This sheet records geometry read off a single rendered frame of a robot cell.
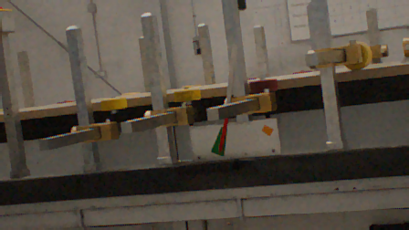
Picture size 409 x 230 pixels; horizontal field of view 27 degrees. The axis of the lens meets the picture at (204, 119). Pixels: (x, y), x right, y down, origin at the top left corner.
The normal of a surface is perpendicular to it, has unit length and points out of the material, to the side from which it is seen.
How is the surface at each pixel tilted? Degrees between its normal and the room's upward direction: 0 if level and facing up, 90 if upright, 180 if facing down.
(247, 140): 90
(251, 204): 90
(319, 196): 90
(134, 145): 90
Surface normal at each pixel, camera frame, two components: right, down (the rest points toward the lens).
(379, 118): -0.37, 0.10
